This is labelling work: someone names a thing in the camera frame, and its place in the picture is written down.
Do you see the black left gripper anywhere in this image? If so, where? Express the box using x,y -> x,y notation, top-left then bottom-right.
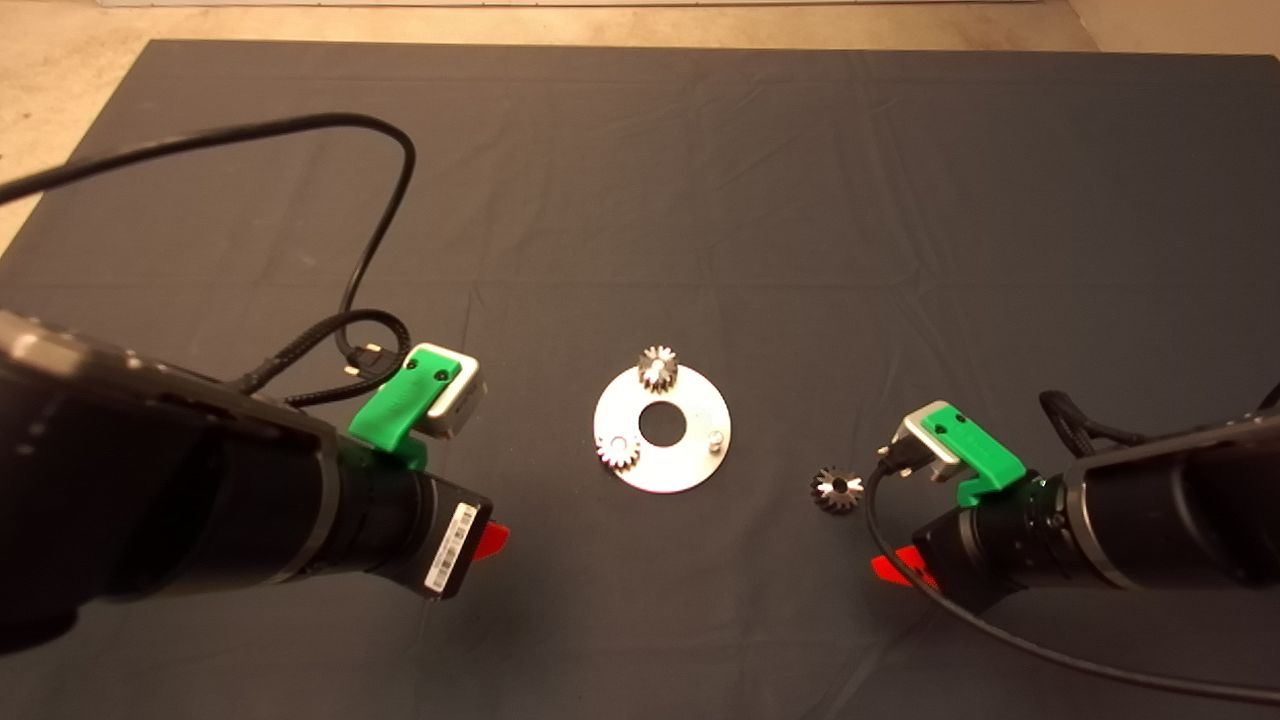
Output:
330,465 -> 510,601

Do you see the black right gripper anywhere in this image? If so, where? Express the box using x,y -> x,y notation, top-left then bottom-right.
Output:
870,475 -> 1086,613

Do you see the small steel planetary gear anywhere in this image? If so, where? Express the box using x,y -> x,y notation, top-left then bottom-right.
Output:
637,345 -> 680,393
596,432 -> 641,473
810,465 -> 866,516

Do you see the round metal carrier plate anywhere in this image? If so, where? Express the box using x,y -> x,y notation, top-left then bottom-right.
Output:
593,362 -> 732,494

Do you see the dark grey table cloth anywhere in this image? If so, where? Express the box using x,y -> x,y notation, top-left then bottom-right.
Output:
0,40 -> 1280,720

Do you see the silver right camera box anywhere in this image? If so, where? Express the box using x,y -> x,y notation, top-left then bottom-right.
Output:
890,400 -> 963,483

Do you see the silver camera box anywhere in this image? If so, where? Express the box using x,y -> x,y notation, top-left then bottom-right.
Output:
410,343 -> 488,441
890,400 -> 963,483

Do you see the silver left camera box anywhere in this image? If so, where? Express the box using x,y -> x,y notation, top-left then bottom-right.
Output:
410,343 -> 488,441

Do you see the green right camera mount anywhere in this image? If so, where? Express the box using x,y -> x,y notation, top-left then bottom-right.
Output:
920,405 -> 1028,506

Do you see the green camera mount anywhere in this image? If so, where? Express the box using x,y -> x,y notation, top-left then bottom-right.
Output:
920,405 -> 1028,506
348,357 -> 463,471

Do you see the green left camera mount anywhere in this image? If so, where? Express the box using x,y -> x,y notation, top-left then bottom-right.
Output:
348,357 -> 463,471

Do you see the black right arm cable loop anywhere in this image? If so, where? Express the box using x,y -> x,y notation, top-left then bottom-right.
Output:
1038,390 -> 1151,448

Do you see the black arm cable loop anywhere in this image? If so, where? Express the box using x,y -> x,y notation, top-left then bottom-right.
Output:
235,310 -> 411,409
1038,390 -> 1151,448

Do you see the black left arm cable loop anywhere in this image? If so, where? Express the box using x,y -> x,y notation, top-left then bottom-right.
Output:
235,310 -> 411,409

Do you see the black left camera cable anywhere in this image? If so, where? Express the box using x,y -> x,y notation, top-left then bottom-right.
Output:
0,112 -> 417,381

